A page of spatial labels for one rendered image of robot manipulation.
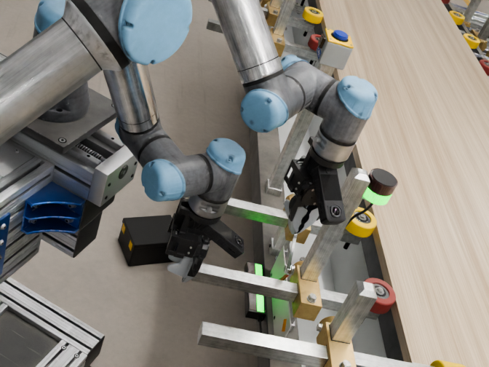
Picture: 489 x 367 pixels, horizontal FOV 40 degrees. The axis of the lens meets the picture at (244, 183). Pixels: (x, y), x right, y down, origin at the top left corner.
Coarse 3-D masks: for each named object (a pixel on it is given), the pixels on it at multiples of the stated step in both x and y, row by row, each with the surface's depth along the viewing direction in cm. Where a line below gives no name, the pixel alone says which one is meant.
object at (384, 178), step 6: (372, 174) 136; (378, 174) 136; (384, 174) 137; (390, 174) 138; (378, 180) 135; (384, 180) 135; (390, 180) 136; (396, 180) 137; (372, 204) 140; (366, 210) 141; (354, 216) 143
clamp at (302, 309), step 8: (296, 264) 156; (296, 272) 153; (296, 280) 152; (304, 280) 151; (304, 288) 149; (312, 288) 150; (296, 296) 149; (304, 296) 147; (320, 296) 149; (296, 304) 148; (304, 304) 146; (312, 304) 146; (320, 304) 147; (296, 312) 147; (304, 312) 147; (312, 312) 147; (312, 320) 149
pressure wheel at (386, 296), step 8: (368, 280) 152; (376, 280) 153; (376, 288) 151; (384, 288) 152; (392, 288) 153; (384, 296) 150; (392, 296) 150; (376, 304) 148; (384, 304) 148; (392, 304) 150; (376, 312) 149; (384, 312) 150
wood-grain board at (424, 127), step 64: (320, 0) 283; (384, 0) 309; (384, 64) 252; (448, 64) 272; (384, 128) 212; (448, 128) 227; (448, 192) 194; (384, 256) 162; (448, 256) 170; (448, 320) 151
